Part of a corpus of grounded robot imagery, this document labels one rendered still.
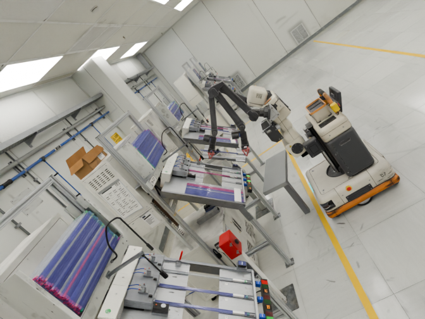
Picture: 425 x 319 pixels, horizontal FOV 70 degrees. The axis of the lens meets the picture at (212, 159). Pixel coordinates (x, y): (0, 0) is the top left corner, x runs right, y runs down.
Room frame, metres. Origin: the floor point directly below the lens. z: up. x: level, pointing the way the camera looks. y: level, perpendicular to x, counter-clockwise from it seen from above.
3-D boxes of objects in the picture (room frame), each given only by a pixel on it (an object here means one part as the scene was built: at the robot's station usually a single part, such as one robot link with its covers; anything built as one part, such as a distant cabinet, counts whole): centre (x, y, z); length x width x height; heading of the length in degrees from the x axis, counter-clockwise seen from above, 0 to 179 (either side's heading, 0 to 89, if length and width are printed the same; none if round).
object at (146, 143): (2.85, 0.41, 1.52); 0.51 x 0.13 x 0.27; 163
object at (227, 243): (2.01, 0.31, 0.39); 0.24 x 0.24 x 0.78; 73
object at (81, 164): (2.83, 0.73, 1.82); 0.68 x 0.30 x 0.20; 163
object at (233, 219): (2.83, 0.55, 0.31); 0.70 x 0.65 x 0.62; 163
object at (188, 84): (7.62, -0.87, 0.95); 1.36 x 0.82 x 1.90; 73
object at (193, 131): (4.18, -0.04, 0.65); 1.01 x 0.73 x 1.29; 73
